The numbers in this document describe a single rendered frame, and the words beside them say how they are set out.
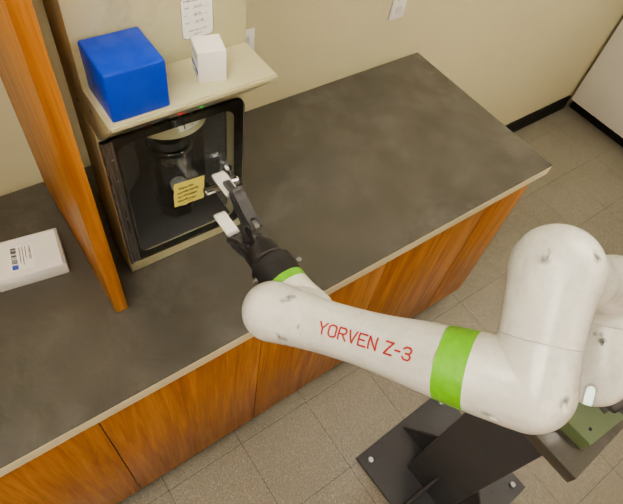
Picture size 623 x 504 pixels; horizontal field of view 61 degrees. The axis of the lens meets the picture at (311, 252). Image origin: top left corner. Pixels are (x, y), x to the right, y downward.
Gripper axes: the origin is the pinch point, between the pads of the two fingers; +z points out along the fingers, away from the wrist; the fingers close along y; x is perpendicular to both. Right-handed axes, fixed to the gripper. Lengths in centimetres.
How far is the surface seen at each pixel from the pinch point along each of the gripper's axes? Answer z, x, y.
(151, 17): 8.6, 7.2, 40.4
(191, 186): 7.3, 3.6, -1.4
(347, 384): -25, -44, -120
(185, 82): 2.4, 5.0, 31.2
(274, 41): 52, -48, -5
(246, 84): -2.6, -4.5, 31.0
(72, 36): 8.6, 20.2, 40.5
